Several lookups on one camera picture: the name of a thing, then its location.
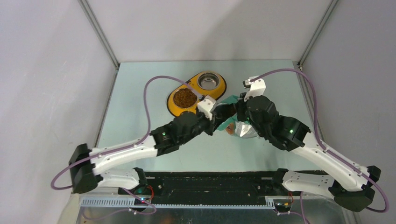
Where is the left steel bowl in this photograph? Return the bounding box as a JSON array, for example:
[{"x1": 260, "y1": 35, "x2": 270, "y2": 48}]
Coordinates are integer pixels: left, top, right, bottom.
[{"x1": 172, "y1": 88, "x2": 198, "y2": 109}]

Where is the green pet food bag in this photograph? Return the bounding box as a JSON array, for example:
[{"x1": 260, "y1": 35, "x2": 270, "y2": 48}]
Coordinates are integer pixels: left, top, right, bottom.
[{"x1": 213, "y1": 95, "x2": 258, "y2": 139}]

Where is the grey slotted cable duct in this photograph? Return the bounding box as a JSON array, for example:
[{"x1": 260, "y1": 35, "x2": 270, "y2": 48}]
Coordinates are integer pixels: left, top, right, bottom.
[{"x1": 81, "y1": 197, "x2": 275, "y2": 209}]

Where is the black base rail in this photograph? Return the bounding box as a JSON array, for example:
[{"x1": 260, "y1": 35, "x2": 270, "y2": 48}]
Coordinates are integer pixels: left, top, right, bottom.
[{"x1": 130, "y1": 171, "x2": 290, "y2": 204}]

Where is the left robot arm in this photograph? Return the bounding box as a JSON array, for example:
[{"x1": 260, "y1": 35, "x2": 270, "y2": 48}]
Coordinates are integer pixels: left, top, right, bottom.
[{"x1": 69, "y1": 111, "x2": 229, "y2": 194}]

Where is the right steel bowl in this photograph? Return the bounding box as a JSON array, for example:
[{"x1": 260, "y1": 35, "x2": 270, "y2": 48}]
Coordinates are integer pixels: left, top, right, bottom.
[{"x1": 197, "y1": 72, "x2": 220, "y2": 91}]

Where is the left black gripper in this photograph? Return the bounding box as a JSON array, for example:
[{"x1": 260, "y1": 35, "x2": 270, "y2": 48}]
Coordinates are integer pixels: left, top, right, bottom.
[{"x1": 179, "y1": 106, "x2": 223, "y2": 145}]

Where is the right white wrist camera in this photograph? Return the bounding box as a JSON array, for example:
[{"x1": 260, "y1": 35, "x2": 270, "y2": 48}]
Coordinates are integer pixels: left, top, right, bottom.
[{"x1": 243, "y1": 76, "x2": 266, "y2": 102}]

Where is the yellow double bowl feeder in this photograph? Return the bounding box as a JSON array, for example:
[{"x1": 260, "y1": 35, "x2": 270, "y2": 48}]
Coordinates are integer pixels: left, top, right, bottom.
[{"x1": 167, "y1": 71, "x2": 227, "y2": 117}]

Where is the steel bowl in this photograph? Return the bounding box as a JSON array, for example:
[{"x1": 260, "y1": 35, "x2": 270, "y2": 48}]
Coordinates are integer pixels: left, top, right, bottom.
[
  {"x1": 172, "y1": 88, "x2": 198, "y2": 109},
  {"x1": 197, "y1": 72, "x2": 220, "y2": 91}
]

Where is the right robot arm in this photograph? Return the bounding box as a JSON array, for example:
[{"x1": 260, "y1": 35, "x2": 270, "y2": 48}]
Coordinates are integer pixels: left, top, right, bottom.
[{"x1": 236, "y1": 96, "x2": 381, "y2": 212}]

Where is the brown pet food kibble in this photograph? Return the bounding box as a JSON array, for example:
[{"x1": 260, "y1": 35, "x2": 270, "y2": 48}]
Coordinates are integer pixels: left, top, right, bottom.
[{"x1": 174, "y1": 89, "x2": 198, "y2": 108}]

